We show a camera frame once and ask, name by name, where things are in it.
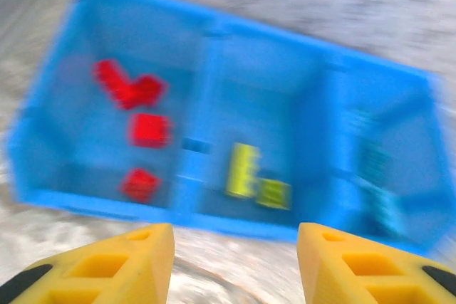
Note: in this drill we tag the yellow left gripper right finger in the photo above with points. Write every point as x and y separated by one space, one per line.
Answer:
356 275

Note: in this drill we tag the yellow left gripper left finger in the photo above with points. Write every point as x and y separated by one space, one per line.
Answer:
117 275

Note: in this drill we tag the small green lego brick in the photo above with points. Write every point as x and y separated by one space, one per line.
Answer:
274 194

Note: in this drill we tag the small red lego brick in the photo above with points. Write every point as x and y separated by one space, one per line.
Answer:
149 130

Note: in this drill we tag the blue three-compartment plastic bin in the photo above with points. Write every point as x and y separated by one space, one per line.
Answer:
256 104

